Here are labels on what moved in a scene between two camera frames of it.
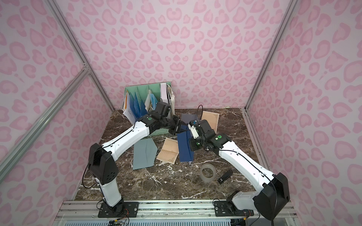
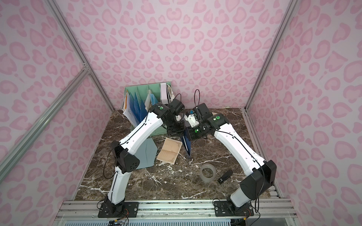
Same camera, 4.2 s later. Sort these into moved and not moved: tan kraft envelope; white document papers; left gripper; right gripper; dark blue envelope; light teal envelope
Moved: right gripper; dark blue envelope
Not moved: white document papers; light teal envelope; tan kraft envelope; left gripper
